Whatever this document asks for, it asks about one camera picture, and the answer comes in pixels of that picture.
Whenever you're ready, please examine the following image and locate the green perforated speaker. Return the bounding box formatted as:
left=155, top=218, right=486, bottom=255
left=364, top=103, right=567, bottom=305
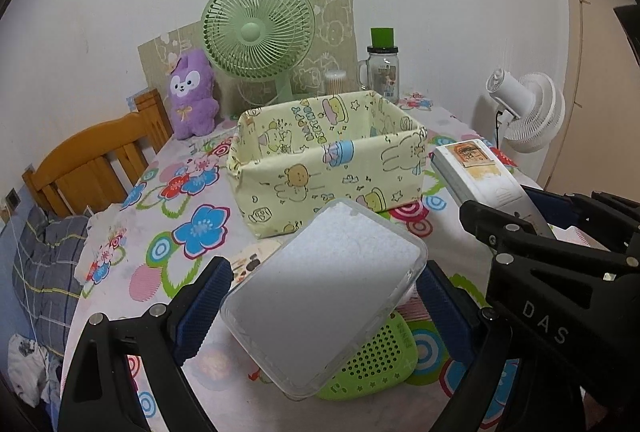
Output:
left=317, top=311, right=418, bottom=400

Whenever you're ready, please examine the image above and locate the white long rectangular box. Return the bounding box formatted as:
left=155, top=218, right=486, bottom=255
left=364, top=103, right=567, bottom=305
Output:
left=431, top=139, right=554, bottom=238

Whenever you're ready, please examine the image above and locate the clear plastic box white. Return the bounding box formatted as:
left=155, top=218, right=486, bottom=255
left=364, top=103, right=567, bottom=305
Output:
left=220, top=199, right=427, bottom=398

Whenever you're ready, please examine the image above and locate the white standing fan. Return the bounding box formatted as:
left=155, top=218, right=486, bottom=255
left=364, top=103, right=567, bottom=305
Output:
left=486, top=68, right=565, bottom=154

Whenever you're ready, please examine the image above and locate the floral tablecloth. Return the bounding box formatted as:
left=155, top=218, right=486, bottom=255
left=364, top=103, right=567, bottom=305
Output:
left=56, top=91, right=591, bottom=432

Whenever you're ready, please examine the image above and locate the grey plaid bedding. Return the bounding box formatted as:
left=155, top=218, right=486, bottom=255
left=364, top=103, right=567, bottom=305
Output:
left=1, top=206, right=88, bottom=415

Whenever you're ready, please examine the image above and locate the wooden chair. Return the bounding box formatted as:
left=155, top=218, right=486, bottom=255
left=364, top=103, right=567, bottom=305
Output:
left=22, top=89, right=172, bottom=218

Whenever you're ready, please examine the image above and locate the yellow cartoon fabric box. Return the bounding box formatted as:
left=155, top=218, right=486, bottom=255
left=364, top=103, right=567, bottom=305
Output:
left=227, top=91, right=428, bottom=238

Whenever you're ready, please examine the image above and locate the purple plush toy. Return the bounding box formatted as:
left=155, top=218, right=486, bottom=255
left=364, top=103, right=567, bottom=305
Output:
left=168, top=49, right=219, bottom=140

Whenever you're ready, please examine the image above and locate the glass jar green lid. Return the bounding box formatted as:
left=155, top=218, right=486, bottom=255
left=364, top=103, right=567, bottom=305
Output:
left=358, top=27, right=399, bottom=104

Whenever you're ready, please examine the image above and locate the cotton swab container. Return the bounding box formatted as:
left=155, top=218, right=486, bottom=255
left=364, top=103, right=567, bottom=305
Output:
left=324, top=70, right=348, bottom=96

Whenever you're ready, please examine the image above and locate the beige cartoon board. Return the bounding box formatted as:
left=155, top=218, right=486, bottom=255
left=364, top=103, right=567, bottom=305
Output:
left=138, top=0, right=359, bottom=96

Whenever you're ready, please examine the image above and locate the green desk fan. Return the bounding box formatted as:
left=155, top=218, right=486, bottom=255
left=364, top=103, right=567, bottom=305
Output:
left=201, top=0, right=316, bottom=103

